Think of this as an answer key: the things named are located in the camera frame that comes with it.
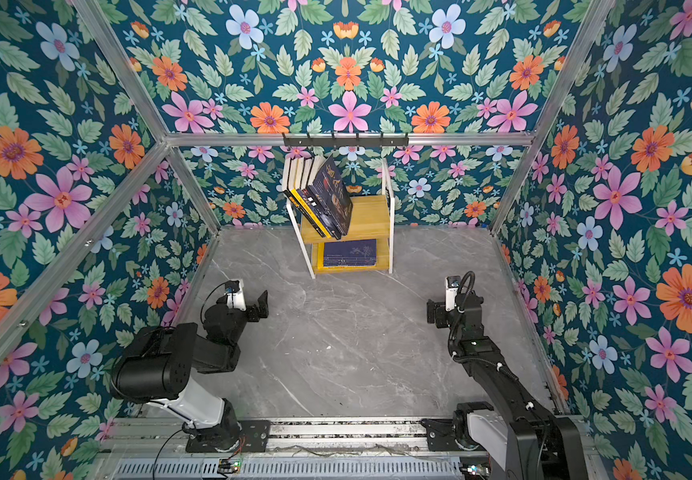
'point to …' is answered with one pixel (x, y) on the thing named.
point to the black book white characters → (317, 199)
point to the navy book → (354, 253)
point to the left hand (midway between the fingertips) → (251, 284)
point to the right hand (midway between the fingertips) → (446, 297)
